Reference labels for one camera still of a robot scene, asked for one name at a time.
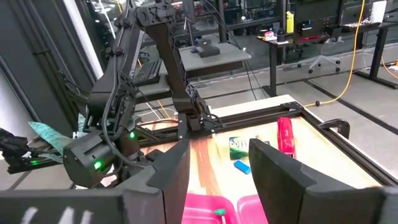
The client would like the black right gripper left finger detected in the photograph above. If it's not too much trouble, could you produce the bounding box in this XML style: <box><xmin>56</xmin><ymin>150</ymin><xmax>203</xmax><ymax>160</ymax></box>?
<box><xmin>121</xmin><ymin>138</ymin><xmax>192</xmax><ymax>224</ymax></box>

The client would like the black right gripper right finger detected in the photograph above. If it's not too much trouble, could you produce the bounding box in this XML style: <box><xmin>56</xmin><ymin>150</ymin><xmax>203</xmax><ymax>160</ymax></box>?
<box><xmin>248</xmin><ymin>138</ymin><xmax>386</xmax><ymax>224</ymax></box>

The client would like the pink plastic pencil case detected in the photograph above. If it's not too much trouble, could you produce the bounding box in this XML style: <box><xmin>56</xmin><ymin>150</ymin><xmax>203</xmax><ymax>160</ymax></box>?
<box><xmin>181</xmin><ymin>192</ymin><xmax>270</xmax><ymax>224</ymax></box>

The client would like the blue eraser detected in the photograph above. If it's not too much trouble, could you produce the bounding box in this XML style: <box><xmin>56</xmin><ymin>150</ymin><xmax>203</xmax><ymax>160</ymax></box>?
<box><xmin>233</xmin><ymin>159</ymin><xmax>252</xmax><ymax>175</ymax></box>

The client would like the red stapler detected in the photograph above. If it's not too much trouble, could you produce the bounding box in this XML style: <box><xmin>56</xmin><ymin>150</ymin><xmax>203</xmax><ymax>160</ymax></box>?
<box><xmin>276</xmin><ymin>116</ymin><xmax>297</xmax><ymax>160</ymax></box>

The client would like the green yellow crayon box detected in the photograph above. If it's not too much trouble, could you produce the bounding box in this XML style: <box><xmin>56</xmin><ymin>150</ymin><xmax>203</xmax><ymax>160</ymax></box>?
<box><xmin>229</xmin><ymin>136</ymin><xmax>250</xmax><ymax>161</ymax></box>

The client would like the black computer keyboard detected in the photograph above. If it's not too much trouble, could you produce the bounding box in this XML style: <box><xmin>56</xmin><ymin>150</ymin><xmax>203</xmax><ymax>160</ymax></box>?
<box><xmin>132</xmin><ymin>58</ymin><xmax>163</xmax><ymax>87</ymax></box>

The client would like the black office desk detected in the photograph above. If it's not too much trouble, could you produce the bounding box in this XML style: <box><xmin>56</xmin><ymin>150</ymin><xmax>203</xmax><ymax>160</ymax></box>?
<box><xmin>257</xmin><ymin>30</ymin><xmax>312</xmax><ymax>98</ymax></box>
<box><xmin>340</xmin><ymin>20</ymin><xmax>398</xmax><ymax>90</ymax></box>

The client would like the gray side table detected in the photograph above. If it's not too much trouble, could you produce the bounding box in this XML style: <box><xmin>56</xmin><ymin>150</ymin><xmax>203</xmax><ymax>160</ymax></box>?
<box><xmin>133</xmin><ymin>42</ymin><xmax>252</xmax><ymax>96</ymax></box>

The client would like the black box device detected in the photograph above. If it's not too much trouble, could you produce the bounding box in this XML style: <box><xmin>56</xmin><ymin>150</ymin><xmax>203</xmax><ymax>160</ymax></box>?
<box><xmin>197</xmin><ymin>37</ymin><xmax>221</xmax><ymax>59</ymax></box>

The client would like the white office chair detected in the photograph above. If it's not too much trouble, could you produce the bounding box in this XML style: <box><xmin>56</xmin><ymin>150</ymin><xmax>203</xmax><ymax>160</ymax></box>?
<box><xmin>297</xmin><ymin>42</ymin><xmax>342</xmax><ymax>75</ymax></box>

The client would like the yellow bottle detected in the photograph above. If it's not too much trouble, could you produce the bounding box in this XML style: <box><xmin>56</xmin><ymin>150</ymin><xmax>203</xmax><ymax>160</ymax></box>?
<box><xmin>285</xmin><ymin>11</ymin><xmax>295</xmax><ymax>34</ymax></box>

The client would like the black aluminium rig frame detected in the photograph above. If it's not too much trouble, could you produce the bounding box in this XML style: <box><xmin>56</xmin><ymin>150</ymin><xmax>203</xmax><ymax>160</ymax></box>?
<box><xmin>133</xmin><ymin>100</ymin><xmax>398</xmax><ymax>187</ymax></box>

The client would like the black table clamp handle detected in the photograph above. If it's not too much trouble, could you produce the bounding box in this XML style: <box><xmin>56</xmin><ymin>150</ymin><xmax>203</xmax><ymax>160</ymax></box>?
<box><xmin>318</xmin><ymin>118</ymin><xmax>351</xmax><ymax>140</ymax></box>

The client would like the yellow extension cable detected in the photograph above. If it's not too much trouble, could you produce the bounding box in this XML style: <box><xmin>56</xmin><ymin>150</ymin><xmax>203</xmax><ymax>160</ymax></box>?
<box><xmin>303</xmin><ymin>0</ymin><xmax>367</xmax><ymax>108</ymax></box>

